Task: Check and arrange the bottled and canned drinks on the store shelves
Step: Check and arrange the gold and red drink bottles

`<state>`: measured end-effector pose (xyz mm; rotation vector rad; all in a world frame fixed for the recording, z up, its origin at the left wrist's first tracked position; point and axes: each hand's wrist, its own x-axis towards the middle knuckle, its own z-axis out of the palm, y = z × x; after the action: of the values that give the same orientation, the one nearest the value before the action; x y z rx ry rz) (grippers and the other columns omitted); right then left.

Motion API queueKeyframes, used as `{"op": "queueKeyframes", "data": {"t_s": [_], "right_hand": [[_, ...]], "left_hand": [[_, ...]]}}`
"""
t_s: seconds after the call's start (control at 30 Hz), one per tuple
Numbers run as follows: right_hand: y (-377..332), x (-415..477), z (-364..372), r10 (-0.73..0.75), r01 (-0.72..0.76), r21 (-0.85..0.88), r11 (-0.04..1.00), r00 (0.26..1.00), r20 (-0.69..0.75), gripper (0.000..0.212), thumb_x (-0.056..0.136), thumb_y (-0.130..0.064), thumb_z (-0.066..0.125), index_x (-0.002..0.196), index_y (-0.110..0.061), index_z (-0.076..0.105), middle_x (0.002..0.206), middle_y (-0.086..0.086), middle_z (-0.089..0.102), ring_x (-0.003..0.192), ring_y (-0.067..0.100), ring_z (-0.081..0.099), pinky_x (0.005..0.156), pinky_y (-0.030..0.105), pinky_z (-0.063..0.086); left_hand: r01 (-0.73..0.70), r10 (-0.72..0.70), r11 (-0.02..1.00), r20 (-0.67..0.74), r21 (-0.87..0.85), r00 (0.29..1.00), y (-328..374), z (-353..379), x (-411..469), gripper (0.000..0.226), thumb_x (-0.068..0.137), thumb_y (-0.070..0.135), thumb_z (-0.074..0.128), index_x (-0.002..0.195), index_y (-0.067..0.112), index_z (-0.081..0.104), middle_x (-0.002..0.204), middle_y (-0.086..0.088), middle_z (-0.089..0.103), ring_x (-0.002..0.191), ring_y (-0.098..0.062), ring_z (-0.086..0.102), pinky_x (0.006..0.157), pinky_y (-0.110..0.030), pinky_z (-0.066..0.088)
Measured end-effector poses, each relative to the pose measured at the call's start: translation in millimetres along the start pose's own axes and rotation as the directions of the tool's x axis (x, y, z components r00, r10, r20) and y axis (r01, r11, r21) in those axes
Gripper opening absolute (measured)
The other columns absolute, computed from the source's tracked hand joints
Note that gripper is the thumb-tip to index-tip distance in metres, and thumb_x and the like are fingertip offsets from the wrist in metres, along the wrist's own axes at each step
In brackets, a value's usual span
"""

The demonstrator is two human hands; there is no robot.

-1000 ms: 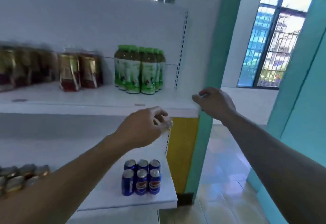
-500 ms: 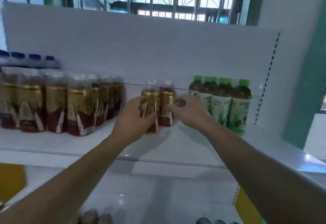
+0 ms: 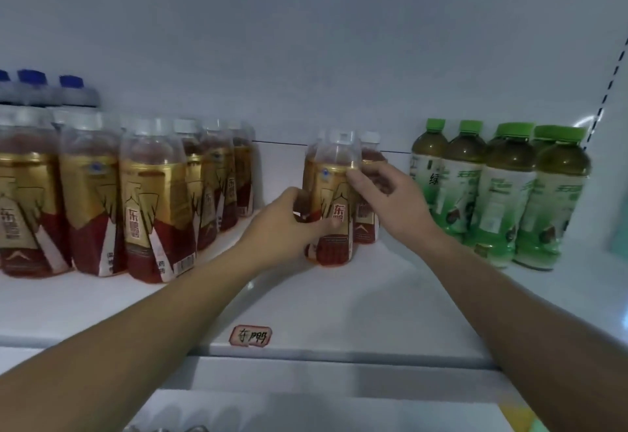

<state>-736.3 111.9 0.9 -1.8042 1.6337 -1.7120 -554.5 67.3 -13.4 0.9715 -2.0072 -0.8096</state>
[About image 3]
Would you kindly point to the person's right hand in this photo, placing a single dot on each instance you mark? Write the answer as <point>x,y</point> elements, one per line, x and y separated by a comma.
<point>397,206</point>

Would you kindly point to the person's left hand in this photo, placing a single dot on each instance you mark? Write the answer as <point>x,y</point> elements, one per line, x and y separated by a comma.
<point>275,235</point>

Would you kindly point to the gold red drink bottle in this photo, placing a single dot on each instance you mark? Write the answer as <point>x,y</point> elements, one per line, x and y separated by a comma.
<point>332,177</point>

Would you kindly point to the row of green-capped bottles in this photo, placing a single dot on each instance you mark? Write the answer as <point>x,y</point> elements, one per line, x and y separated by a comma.
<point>500,191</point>

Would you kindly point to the row of amber drink bottles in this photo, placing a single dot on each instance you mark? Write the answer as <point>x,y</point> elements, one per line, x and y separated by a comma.
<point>147,211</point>

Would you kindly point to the white metal shelf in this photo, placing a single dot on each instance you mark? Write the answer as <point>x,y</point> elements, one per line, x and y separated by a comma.
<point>294,44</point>

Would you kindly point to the group of blue-capped cola bottles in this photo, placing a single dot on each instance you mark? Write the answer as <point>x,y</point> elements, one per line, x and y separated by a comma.
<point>39,88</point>

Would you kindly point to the person's right forearm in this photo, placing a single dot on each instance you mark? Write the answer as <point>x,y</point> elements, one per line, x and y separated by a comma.
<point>530,329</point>

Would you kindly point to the person's left forearm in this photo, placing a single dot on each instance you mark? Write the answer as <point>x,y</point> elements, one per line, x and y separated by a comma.
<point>118,348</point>

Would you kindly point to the grey shelf label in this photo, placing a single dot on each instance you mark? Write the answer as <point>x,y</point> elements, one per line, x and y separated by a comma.
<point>250,336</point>

